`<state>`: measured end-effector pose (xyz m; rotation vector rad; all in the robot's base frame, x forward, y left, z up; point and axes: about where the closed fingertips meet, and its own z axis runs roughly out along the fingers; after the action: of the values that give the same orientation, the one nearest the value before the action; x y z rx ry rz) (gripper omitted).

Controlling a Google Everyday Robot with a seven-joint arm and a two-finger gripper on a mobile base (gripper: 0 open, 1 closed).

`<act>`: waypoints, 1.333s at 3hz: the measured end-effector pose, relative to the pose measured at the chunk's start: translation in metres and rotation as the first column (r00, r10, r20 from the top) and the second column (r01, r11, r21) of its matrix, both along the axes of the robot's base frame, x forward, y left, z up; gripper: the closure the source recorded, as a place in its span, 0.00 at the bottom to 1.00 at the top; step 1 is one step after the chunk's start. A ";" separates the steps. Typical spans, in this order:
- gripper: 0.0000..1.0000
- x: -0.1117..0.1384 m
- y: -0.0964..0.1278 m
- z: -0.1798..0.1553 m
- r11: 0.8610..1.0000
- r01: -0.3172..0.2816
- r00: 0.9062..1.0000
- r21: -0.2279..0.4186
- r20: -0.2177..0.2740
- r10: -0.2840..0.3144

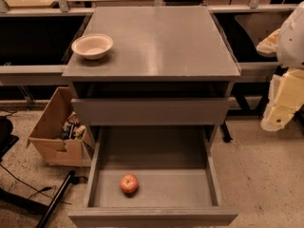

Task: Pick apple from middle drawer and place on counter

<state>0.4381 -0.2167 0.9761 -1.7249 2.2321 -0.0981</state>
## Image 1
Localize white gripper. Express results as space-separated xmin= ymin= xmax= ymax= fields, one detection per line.
xmin=260 ymin=68 xmax=304 ymax=132

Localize red apple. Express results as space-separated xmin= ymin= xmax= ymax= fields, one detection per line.
xmin=120 ymin=174 xmax=139 ymax=194

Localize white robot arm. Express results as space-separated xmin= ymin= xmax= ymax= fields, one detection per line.
xmin=256 ymin=2 xmax=304 ymax=132

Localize open grey middle drawer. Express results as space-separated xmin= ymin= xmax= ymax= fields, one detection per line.
xmin=69 ymin=126 xmax=238 ymax=228

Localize grey drawer cabinet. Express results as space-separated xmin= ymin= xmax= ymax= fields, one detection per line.
xmin=63 ymin=7 xmax=240 ymax=143

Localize grey top drawer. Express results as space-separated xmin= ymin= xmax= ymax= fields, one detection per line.
xmin=71 ymin=98 xmax=228 ymax=126

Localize white paper bowl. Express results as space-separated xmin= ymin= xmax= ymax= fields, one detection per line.
xmin=71 ymin=34 xmax=113 ymax=60

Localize items in cardboard box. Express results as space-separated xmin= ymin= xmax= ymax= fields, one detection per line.
xmin=62 ymin=111 xmax=86 ymax=140

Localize black stand leg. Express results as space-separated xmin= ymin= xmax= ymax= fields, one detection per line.
xmin=35 ymin=171 xmax=75 ymax=228

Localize brown cardboard box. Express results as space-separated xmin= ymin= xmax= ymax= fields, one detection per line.
xmin=28 ymin=87 xmax=94 ymax=167

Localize black floor cable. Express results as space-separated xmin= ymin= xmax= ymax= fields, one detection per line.
xmin=0 ymin=163 xmax=72 ymax=205

